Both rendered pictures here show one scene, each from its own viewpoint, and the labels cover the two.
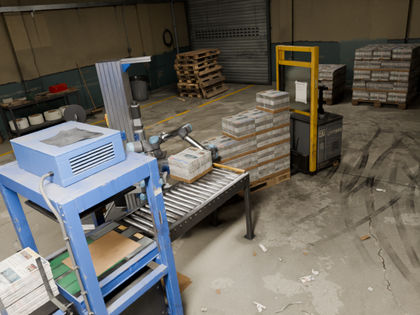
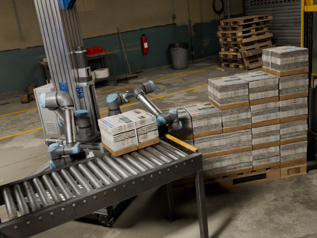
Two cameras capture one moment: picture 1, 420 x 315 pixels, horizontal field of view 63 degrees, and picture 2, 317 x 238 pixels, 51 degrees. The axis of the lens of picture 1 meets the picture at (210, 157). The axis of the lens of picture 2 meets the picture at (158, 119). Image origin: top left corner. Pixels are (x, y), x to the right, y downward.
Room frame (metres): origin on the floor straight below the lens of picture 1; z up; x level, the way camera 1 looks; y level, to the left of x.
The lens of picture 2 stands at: (1.11, -0.93, 1.80)
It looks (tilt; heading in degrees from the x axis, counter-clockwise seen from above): 18 degrees down; 21
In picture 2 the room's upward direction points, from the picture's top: 7 degrees counter-clockwise
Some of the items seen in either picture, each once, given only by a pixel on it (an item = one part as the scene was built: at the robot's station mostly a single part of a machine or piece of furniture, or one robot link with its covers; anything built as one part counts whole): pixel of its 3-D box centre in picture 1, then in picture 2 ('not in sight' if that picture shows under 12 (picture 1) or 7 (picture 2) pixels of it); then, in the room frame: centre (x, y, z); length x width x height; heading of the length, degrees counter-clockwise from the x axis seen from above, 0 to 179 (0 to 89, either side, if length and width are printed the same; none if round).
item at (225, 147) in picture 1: (232, 165); (218, 144); (4.27, -0.30, 0.42); 1.17 x 0.39 x 0.83; 118
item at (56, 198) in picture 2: (163, 212); (52, 190); (2.65, 0.47, 0.77); 0.47 x 0.05 x 0.05; 49
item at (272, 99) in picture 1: (273, 137); (284, 112); (4.61, -0.94, 0.65); 0.39 x 0.30 x 1.29; 28
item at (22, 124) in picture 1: (43, 109); (78, 70); (8.60, 4.07, 0.55); 1.80 x 0.70 x 1.09; 139
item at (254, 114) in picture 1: (254, 113); (254, 75); (4.49, -0.67, 1.06); 0.37 x 0.28 x 0.01; 27
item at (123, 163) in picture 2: (200, 188); (125, 165); (3.04, 0.13, 0.77); 0.47 x 0.05 x 0.05; 49
